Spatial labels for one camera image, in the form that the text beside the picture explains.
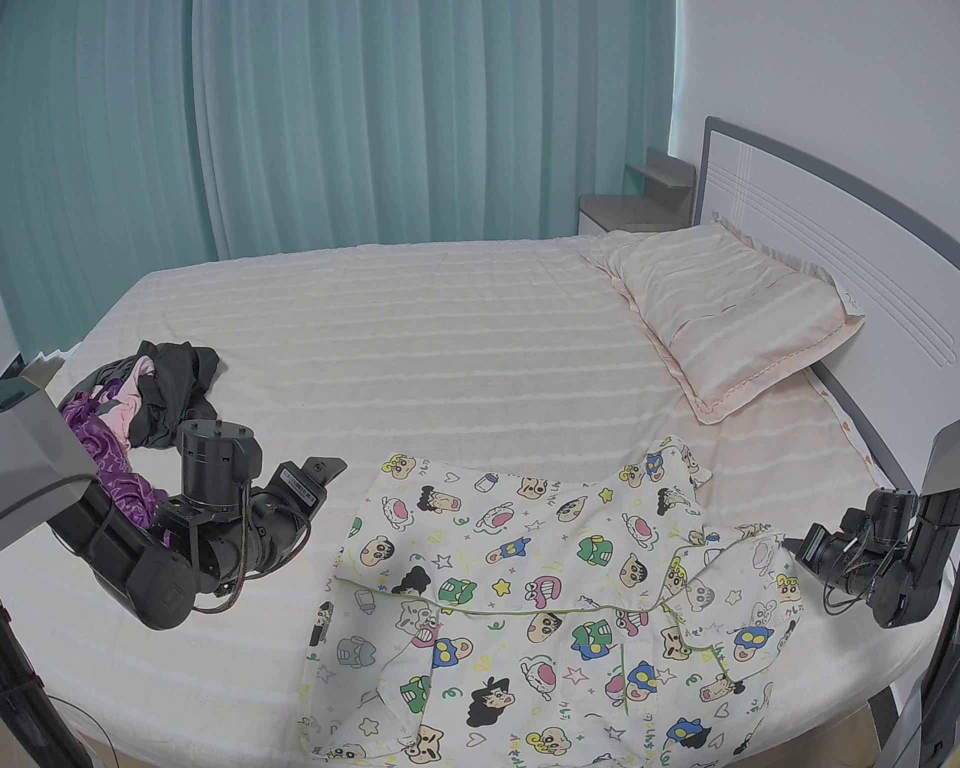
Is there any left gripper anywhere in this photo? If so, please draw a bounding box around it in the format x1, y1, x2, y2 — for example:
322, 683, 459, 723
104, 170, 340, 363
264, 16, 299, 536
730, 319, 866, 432
251, 454, 348, 575

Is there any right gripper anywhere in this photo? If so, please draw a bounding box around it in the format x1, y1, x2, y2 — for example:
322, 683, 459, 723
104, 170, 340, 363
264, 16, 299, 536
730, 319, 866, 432
795, 525, 849, 590

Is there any white printed pyjama top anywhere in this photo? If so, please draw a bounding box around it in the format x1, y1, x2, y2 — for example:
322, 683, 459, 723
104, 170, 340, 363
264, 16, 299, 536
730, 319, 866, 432
300, 435, 804, 768

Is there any bed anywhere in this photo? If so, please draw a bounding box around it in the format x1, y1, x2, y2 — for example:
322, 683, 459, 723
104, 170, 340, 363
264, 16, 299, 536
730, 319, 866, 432
0, 116, 960, 768

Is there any black garment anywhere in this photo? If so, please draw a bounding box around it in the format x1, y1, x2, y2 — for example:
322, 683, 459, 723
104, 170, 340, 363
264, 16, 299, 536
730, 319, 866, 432
127, 339, 226, 451

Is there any pink garment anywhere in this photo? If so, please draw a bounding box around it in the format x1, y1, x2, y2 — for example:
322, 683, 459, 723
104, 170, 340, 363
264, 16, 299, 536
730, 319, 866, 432
97, 356, 155, 451

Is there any purple garment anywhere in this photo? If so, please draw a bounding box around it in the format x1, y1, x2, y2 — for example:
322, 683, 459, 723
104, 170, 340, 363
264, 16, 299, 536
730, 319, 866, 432
61, 378, 170, 534

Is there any grey garment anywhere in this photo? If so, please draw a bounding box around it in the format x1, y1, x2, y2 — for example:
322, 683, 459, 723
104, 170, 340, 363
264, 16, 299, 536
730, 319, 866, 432
75, 358, 144, 395

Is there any pink striped pillow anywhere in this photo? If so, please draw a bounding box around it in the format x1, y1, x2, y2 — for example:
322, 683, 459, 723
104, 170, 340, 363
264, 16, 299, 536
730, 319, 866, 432
581, 212, 867, 427

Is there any blue-green curtain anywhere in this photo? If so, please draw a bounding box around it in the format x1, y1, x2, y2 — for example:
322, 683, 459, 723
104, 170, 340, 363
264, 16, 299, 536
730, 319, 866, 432
0, 0, 219, 361
191, 0, 676, 260

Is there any grey bedside table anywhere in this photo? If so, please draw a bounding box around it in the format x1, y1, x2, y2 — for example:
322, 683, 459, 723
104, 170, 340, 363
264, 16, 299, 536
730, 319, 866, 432
577, 146, 699, 235

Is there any black cable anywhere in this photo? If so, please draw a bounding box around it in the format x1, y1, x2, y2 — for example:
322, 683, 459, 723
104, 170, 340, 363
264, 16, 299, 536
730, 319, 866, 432
191, 480, 256, 618
41, 693, 125, 768
821, 570, 871, 618

